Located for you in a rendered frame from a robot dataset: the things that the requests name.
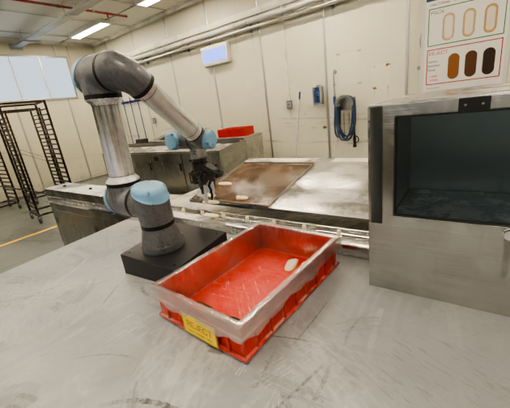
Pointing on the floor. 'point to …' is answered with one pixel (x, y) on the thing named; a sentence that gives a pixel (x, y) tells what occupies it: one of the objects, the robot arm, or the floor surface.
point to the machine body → (83, 220)
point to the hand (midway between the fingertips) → (210, 199)
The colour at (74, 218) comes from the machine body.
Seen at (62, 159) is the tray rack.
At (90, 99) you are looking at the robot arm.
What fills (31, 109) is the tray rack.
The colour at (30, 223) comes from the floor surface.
